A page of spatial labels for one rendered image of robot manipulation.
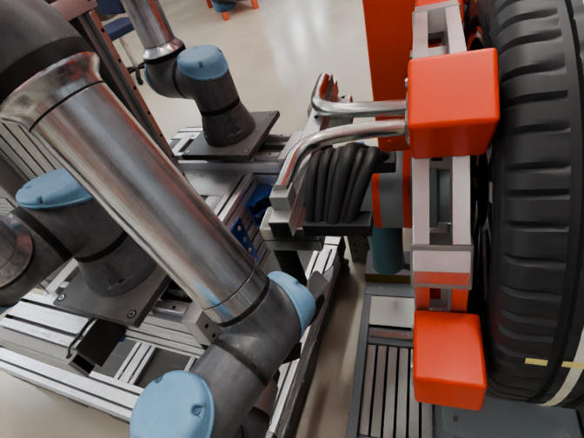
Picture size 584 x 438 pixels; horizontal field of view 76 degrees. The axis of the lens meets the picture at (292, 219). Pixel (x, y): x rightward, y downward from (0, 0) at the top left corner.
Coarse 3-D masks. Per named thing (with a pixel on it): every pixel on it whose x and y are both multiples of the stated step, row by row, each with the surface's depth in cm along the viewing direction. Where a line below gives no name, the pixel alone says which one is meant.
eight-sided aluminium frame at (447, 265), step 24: (456, 0) 55; (432, 24) 55; (456, 24) 49; (456, 48) 44; (456, 168) 41; (456, 192) 41; (456, 216) 41; (432, 240) 42; (456, 240) 41; (432, 264) 42; (456, 264) 41; (456, 288) 42; (456, 312) 46
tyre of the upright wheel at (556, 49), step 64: (512, 0) 38; (576, 0) 35; (512, 64) 35; (576, 64) 34; (512, 128) 34; (576, 128) 33; (512, 192) 35; (576, 192) 33; (512, 256) 36; (576, 256) 34; (512, 320) 37; (576, 320) 35; (512, 384) 43; (576, 384) 40
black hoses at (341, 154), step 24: (360, 144) 50; (312, 168) 48; (336, 168) 47; (360, 168) 46; (384, 168) 55; (312, 192) 48; (336, 192) 47; (360, 192) 46; (312, 216) 49; (336, 216) 48; (360, 216) 48
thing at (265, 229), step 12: (264, 216) 57; (300, 216) 55; (264, 228) 55; (300, 228) 54; (264, 240) 57; (276, 240) 56; (288, 240) 56; (300, 240) 55; (312, 240) 54; (324, 240) 57
